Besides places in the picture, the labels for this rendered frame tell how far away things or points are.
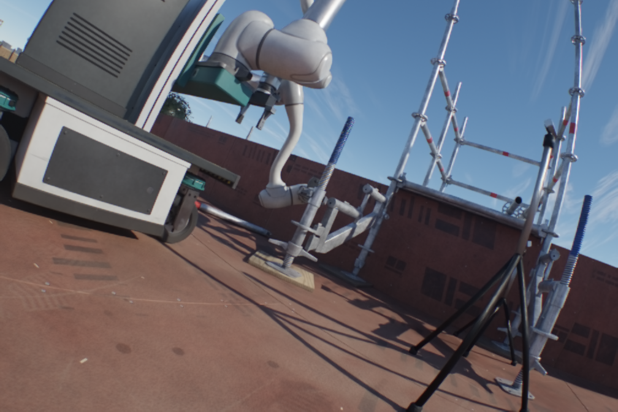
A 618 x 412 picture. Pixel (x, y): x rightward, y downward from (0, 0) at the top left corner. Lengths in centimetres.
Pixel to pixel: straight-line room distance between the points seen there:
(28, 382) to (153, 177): 64
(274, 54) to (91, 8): 56
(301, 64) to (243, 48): 20
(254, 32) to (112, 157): 58
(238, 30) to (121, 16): 40
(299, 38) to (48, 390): 101
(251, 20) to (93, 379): 103
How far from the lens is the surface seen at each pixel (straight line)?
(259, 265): 132
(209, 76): 100
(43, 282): 62
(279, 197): 159
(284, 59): 99
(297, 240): 137
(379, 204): 200
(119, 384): 46
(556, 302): 124
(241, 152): 319
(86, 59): 85
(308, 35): 102
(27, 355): 46
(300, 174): 263
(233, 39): 106
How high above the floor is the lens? 32
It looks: 5 degrees up
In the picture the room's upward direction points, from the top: 24 degrees clockwise
